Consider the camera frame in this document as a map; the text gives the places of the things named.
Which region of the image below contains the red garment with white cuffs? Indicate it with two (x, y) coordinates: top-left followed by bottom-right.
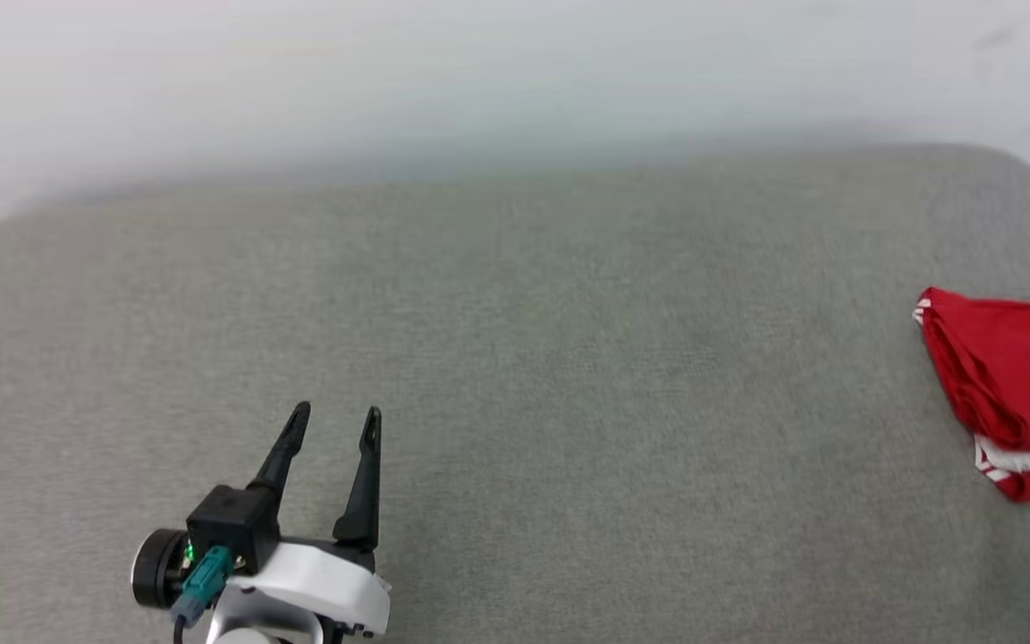
(913, 287), (1030, 503)

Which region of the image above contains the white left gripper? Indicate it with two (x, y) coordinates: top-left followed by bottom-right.
(227, 402), (391, 638)

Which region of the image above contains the teal cable connector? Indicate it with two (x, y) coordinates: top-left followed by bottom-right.
(171, 547), (235, 627)

